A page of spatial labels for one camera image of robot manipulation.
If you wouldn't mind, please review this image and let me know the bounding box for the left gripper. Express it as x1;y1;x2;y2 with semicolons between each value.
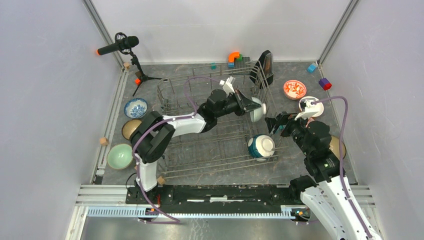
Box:
215;89;262;118

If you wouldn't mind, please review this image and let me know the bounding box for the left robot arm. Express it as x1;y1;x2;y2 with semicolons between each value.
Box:
130;89;267;204

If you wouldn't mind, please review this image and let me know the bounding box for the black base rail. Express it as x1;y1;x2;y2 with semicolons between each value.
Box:
147;184;304;214

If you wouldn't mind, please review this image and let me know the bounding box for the orange curved toy block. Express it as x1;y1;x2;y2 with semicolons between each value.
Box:
228;51;241;63

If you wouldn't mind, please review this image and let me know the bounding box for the white bowl orange pattern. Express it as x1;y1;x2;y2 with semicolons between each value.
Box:
283;79;307;100

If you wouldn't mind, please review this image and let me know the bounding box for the small wooden cube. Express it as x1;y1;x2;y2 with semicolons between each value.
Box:
99;137;109;146

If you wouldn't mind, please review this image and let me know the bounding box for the pale green bowl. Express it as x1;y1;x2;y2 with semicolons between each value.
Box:
106;143;133;170

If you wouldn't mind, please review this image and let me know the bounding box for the dark brown banded bowl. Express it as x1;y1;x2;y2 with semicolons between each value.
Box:
121;119;142;140

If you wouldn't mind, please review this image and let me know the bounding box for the purple red toy block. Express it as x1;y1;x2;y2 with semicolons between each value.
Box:
318;77;332;91

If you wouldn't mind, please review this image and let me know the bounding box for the wooden cube near rail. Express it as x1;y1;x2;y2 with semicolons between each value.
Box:
157;176;166;186

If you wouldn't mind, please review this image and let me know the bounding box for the blue toy block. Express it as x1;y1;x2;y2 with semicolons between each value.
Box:
306;63;318;73

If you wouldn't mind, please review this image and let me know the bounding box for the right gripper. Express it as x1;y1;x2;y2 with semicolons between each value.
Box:
263;110;312;156

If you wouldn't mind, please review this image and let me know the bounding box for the grey studded base plate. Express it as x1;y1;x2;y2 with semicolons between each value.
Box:
234;56;251;68

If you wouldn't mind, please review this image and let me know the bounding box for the pink brown flower bowl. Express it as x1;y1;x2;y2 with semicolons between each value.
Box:
329;135;347;160

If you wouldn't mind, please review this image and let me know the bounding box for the black microphone orange tip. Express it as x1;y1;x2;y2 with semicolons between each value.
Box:
96;32;140;56

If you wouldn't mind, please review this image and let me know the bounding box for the teal bowl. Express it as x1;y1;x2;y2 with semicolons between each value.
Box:
247;134;276;162

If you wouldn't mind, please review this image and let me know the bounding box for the light green ribbed bowl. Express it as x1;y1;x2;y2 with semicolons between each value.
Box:
249;97;267;123

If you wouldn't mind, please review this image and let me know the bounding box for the white blue rimmed bowl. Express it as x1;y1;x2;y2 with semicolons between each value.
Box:
123;97;149;119

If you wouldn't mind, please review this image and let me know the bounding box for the blue white patterned bowl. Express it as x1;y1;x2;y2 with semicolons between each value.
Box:
306;117;315;127

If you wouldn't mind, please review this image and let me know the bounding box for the black microphone tripod stand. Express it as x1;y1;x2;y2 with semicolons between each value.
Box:
129;50;162;97

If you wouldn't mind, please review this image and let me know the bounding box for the black metronome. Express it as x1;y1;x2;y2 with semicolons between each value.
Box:
249;50;274;89

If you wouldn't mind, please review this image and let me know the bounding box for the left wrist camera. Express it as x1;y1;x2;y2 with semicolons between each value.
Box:
219;76;235;96

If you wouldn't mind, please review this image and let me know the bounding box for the grey wire dish rack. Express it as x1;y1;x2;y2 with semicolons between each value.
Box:
154;61;279;181

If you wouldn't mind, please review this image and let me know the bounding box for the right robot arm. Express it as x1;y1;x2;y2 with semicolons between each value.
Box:
265;112;381;240

